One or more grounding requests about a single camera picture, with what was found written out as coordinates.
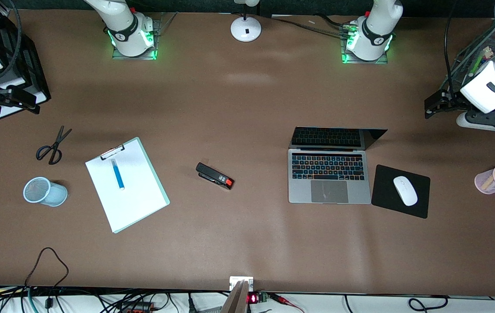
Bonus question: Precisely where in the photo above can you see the black scissors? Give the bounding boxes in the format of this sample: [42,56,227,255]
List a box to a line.
[36,126,73,165]

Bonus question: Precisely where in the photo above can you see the black looped cable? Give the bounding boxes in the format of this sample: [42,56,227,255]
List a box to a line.
[25,246,70,290]

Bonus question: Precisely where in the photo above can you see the white paper sheet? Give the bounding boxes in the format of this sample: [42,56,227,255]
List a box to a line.
[85,140,166,232]

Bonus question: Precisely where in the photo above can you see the black mouse pad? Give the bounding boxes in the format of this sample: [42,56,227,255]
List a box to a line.
[371,164,431,219]

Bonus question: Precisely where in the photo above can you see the yellow wooden ruler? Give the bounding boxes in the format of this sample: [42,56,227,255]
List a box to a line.
[482,164,495,190]

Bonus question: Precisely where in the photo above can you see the black table cable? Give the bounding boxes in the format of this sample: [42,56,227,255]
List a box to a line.
[271,13,352,37]

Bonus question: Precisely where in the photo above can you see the black stacked paper tray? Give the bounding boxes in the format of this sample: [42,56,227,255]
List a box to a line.
[0,11,52,121]

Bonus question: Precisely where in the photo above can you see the red cable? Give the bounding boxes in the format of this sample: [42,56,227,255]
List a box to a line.
[269,293,305,313]

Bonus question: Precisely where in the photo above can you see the blue mesh pen cup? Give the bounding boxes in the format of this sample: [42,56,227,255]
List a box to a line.
[23,177,68,207]

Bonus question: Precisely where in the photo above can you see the silver laptop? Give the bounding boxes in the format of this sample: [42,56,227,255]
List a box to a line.
[288,127,388,205]

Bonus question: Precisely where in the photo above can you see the orange connector block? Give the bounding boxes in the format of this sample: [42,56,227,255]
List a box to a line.
[121,303,156,313]

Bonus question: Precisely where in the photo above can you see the wooden post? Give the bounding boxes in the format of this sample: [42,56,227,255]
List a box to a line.
[221,280,250,313]

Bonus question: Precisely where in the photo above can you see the small white box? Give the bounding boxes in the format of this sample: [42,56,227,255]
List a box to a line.
[229,276,254,291]

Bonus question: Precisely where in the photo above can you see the black mesh desk organiser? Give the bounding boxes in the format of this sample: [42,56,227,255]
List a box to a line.
[445,24,495,131]

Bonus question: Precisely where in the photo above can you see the blue marker pen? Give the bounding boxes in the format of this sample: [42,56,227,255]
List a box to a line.
[110,159,125,190]

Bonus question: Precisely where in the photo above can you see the light green clipboard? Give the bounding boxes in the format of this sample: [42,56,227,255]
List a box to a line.
[85,137,171,234]

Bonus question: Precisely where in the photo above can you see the white computer mouse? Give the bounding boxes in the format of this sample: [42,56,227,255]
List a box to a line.
[393,176,418,206]

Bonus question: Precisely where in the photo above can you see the green marker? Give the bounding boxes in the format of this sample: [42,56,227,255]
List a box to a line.
[468,46,494,79]

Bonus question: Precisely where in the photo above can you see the black stapler red tip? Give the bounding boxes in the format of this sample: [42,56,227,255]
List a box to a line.
[196,163,234,190]

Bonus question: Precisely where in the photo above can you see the white round lamp base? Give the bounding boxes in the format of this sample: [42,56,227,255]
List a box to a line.
[231,0,262,43]

